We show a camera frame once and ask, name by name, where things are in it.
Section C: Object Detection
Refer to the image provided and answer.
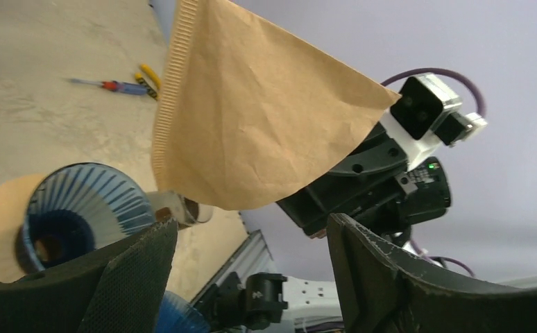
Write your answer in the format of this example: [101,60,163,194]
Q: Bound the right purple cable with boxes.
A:
[381,67,487,118]

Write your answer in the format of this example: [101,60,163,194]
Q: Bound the blue red screwdriver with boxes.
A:
[69,78,148,96]

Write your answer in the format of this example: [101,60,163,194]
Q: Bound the yellow black pliers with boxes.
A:
[134,63,161,101]

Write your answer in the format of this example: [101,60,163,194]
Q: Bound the aluminium frame rail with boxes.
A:
[191,230,278,305]

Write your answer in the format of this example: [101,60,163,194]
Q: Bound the blue plastic dripper cone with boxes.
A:
[15,162,155,273]

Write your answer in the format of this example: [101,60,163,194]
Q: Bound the wooden dripper ring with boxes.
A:
[0,173,49,286]

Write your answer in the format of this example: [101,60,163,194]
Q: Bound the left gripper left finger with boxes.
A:
[0,219,178,332]

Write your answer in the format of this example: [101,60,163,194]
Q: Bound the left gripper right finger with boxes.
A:
[327,214,537,332]

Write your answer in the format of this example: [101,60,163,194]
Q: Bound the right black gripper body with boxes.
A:
[323,124,452,239]

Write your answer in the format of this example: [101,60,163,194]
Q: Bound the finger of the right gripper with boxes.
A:
[277,171,389,236]

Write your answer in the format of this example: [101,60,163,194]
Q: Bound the brown paper coffee filter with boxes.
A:
[151,1,399,210]

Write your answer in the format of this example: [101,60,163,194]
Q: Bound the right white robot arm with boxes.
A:
[194,124,451,332]

